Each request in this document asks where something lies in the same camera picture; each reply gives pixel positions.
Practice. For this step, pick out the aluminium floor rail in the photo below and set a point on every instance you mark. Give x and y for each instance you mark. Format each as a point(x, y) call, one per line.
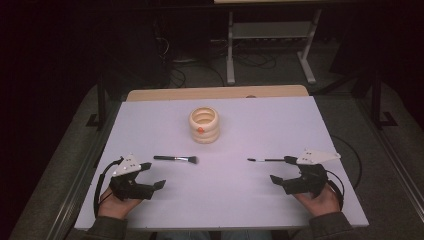
point(76, 193)
point(393, 156)

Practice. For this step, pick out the white metal stand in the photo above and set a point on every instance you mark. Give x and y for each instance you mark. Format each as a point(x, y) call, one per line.
point(230, 50)

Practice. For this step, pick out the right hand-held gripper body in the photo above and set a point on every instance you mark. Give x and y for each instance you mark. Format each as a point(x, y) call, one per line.
point(310, 181)

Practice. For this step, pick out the wooden table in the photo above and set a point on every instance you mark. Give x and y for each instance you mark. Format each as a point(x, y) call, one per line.
point(216, 92)

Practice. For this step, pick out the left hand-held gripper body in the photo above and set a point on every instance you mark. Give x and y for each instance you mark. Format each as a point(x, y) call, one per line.
point(128, 186)

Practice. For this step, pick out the thin black makeup brush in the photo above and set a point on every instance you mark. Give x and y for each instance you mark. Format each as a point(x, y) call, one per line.
point(266, 160)

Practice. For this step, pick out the black stand leg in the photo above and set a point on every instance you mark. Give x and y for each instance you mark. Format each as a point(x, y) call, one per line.
point(376, 100)
point(101, 106)

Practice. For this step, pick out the cream ringed brush holder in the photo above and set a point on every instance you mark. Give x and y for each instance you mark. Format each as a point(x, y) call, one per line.
point(204, 135)

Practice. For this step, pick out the black fluffy makeup brush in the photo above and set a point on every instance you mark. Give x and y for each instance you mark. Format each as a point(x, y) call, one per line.
point(173, 158)

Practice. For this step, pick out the white table cover board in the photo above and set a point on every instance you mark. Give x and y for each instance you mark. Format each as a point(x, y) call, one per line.
point(233, 193)

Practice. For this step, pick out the person's left hand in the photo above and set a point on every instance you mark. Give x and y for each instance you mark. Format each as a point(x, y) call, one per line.
point(115, 207)

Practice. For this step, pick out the person's right hand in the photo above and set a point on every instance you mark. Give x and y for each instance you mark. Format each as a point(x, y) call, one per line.
point(321, 205)

